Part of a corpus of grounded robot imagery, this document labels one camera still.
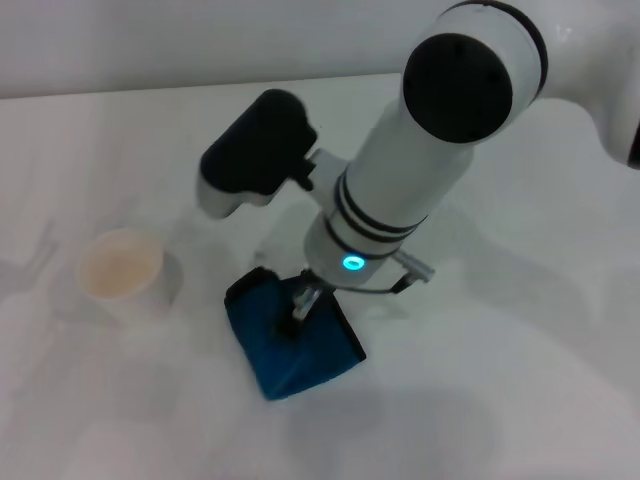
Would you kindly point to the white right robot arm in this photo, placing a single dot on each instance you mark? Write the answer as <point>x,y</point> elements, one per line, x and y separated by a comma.
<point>410,165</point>

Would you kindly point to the blue rag with black trim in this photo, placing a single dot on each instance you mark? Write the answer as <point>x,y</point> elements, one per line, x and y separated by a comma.
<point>300,360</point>

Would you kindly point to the right gripper silver black finger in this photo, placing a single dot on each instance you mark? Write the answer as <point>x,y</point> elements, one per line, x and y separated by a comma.
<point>302,305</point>

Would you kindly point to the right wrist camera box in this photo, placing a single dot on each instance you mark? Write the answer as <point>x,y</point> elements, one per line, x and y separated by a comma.
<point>255,150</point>

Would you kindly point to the white paper cup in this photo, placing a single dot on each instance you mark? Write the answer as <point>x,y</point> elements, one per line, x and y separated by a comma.
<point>122,272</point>

